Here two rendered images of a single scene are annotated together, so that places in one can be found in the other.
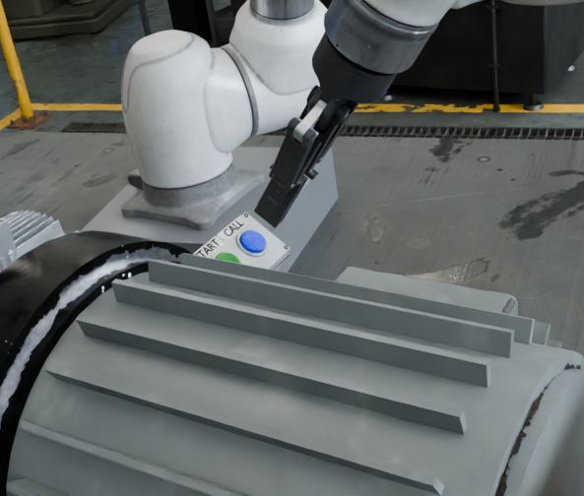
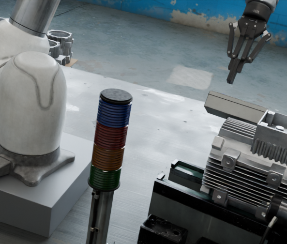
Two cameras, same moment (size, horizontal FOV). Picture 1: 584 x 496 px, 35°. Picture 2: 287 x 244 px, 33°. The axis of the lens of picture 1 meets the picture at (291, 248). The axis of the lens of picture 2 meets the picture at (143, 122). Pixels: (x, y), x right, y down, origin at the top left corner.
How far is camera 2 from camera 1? 1.86 m
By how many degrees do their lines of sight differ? 88
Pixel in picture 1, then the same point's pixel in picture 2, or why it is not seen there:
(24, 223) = (237, 122)
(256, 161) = not seen: outside the picture
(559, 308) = (133, 115)
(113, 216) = (31, 190)
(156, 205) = (50, 164)
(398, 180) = not seen: outside the picture
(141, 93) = (61, 90)
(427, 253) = (79, 129)
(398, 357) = not seen: outside the picture
